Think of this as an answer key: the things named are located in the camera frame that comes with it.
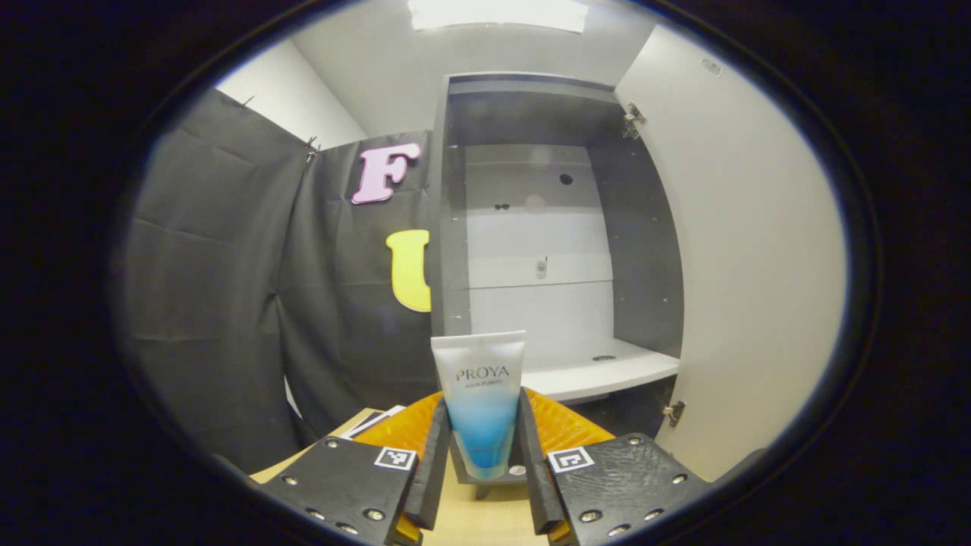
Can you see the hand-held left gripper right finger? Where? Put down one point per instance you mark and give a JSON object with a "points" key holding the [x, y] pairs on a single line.
{"points": [[535, 485]]}

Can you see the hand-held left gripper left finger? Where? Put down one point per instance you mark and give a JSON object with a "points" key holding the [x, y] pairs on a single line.
{"points": [[434, 470]]}

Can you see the white and blue tube bottle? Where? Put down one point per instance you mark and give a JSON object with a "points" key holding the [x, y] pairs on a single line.
{"points": [[478, 402]]}

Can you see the dark grey cabinet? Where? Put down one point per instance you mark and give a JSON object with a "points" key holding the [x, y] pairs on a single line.
{"points": [[645, 265]]}

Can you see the grey cabinet door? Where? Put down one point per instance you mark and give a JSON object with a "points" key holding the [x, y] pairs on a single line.
{"points": [[743, 265]]}

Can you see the white cabinet shelf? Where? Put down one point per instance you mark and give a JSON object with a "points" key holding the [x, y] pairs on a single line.
{"points": [[607, 371]]}

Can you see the metal cabinet hinge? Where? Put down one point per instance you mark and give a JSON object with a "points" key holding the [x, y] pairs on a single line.
{"points": [[674, 413], [633, 120]]}

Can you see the white portrait cover book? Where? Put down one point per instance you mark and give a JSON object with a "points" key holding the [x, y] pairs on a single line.
{"points": [[377, 418]]}

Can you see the black backdrop cloth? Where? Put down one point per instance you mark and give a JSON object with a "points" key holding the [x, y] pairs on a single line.
{"points": [[212, 303]]}

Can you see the large ceiling light panel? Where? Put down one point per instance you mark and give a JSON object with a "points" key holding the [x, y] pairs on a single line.
{"points": [[497, 15]]}

